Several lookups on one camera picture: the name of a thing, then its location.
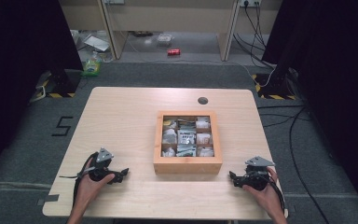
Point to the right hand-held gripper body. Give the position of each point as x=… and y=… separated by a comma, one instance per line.
x=256, y=177

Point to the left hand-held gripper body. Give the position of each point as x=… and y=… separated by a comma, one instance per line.
x=101, y=163

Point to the wooden box with glass lid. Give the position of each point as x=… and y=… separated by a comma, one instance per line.
x=186, y=166

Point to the person's right hand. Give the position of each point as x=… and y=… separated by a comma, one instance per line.
x=270, y=197

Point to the person's left hand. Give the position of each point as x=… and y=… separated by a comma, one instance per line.
x=90, y=188

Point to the group of assorted tea packets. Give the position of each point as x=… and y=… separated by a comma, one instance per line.
x=186, y=137

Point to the round dark table grommet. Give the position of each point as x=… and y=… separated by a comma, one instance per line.
x=202, y=100

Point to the black stand base striped edge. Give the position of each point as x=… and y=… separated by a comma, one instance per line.
x=275, y=88
x=62, y=84

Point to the green plastic bottle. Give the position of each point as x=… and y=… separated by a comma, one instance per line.
x=91, y=66

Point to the black curtain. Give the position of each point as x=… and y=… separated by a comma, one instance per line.
x=338, y=62
x=15, y=77

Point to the red drink can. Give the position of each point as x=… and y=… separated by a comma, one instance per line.
x=173, y=52

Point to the clear plastic container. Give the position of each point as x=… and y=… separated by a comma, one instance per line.
x=164, y=38

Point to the beige wooden desk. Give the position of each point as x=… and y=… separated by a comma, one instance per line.
x=167, y=15

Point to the white wall socket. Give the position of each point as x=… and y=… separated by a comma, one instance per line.
x=250, y=2

